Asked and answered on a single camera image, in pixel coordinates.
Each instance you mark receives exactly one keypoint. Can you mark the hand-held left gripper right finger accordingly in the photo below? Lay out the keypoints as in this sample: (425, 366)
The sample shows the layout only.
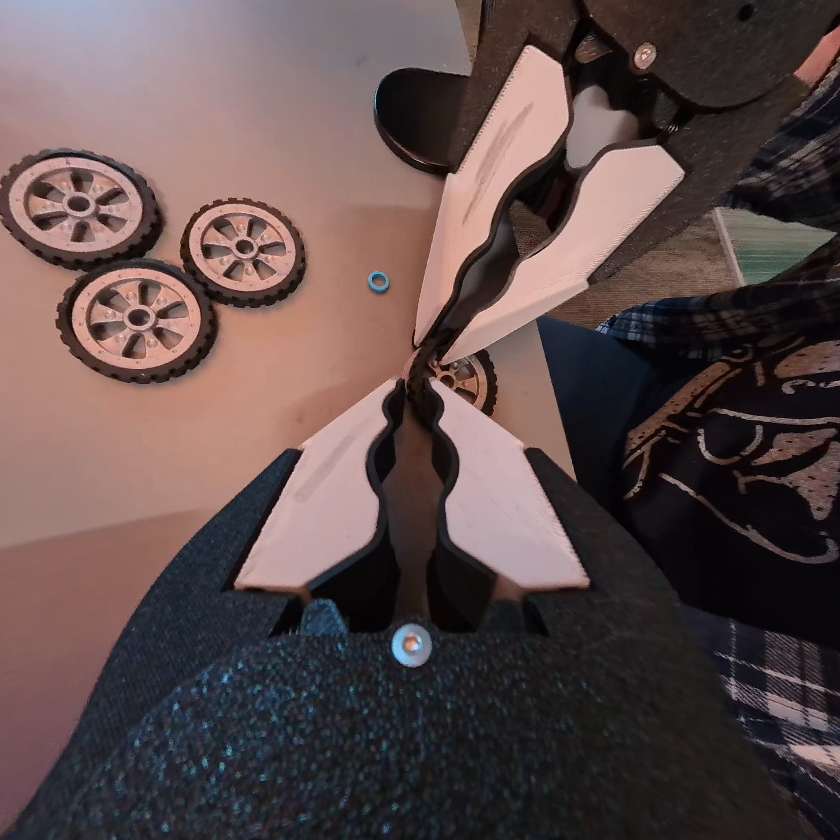
(512, 518)

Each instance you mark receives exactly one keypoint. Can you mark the person's dark trousers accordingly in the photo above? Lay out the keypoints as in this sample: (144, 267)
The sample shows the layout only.
(590, 407)

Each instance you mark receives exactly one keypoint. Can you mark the grey toy wheel black tyre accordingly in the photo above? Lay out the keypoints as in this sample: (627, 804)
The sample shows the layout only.
(210, 246)
(476, 384)
(39, 203)
(98, 321)

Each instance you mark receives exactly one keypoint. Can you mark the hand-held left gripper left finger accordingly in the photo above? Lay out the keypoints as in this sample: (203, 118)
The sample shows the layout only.
(315, 518)

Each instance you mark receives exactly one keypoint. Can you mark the person's dark printed t-shirt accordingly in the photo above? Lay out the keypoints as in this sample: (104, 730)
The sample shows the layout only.
(722, 492)

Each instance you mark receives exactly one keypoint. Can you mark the person's plaid shirt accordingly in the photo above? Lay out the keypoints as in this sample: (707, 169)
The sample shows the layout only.
(787, 689)

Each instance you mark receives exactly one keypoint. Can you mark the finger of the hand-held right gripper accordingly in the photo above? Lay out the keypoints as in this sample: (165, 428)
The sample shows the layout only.
(610, 210)
(505, 131)

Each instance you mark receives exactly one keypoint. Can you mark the person's right forearm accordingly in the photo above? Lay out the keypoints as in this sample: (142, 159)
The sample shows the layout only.
(794, 151)

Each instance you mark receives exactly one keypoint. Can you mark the person's right hand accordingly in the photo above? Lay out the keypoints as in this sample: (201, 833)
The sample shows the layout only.
(823, 59)

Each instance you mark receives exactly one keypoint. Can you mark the black desk clamp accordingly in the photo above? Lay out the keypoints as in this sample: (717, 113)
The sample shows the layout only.
(413, 111)

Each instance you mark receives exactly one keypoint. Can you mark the teal striped floor mat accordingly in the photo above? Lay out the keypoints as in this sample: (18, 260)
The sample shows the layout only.
(768, 243)

